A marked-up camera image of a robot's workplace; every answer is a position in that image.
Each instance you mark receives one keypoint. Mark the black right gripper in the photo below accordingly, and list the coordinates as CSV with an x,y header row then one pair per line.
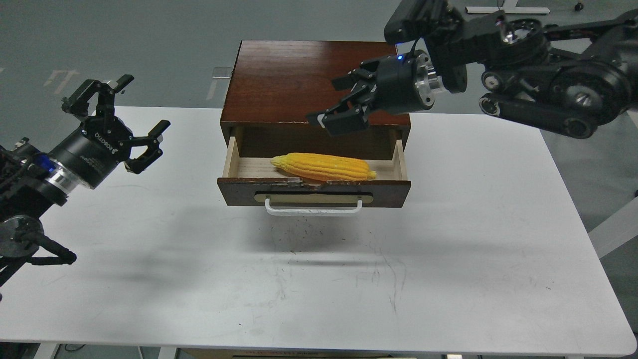
x,y
402,85

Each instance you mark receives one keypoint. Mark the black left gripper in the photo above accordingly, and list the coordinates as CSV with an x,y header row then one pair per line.
x,y
92,149

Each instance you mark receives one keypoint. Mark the yellow corn cob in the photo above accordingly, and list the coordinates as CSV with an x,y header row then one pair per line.
x,y
324,167

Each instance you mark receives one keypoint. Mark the wooden drawer with white handle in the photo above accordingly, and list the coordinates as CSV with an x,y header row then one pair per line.
x,y
249,178

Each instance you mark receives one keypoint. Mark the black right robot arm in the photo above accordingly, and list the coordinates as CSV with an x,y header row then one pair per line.
x,y
564,79

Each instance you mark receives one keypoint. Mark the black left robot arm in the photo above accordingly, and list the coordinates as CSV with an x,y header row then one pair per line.
x,y
33,181

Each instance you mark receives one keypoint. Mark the dark wooden cabinet box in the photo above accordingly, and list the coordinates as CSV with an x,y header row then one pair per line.
x,y
275,83

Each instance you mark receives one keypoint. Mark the white table leg base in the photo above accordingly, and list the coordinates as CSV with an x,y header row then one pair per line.
x,y
508,7

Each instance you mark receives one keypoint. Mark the white chair base leg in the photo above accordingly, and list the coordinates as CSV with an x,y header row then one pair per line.
x,y
615,231

